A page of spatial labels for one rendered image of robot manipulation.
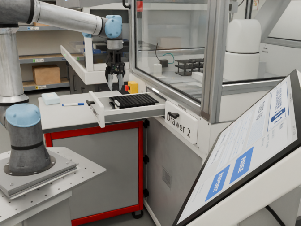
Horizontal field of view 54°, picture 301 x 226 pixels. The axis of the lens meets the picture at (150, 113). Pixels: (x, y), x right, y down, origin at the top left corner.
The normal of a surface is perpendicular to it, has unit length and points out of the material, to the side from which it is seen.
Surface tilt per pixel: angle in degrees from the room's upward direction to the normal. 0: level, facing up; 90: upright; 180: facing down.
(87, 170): 0
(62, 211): 90
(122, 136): 90
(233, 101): 90
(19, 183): 3
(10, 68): 87
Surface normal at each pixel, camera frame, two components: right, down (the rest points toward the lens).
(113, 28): 0.60, 0.22
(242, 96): 0.37, 0.31
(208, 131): -0.93, 0.11
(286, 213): -0.39, 0.30
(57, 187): 0.00, -0.94
